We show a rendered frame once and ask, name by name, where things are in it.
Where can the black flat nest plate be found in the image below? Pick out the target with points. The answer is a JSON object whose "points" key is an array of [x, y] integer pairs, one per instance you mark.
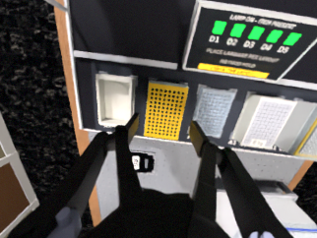
{"points": [[144, 161]]}

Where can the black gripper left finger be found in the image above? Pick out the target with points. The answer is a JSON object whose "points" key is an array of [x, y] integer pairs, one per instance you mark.
{"points": [[59, 216]]}

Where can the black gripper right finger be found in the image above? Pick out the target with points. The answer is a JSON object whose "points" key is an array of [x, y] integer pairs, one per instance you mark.
{"points": [[253, 215]]}

